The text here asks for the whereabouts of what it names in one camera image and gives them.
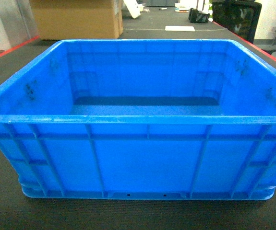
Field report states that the large blue plastic crate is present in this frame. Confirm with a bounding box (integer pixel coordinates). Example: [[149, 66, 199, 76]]
[[0, 39, 276, 200]]

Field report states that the brown cardboard box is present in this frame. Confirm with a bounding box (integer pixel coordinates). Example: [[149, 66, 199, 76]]
[[30, 0, 123, 40]]

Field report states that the white flat sheet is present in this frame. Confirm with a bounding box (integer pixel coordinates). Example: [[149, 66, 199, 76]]
[[165, 25, 195, 32]]

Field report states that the small black device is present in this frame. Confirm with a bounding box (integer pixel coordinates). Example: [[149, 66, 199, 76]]
[[188, 8, 210, 23]]

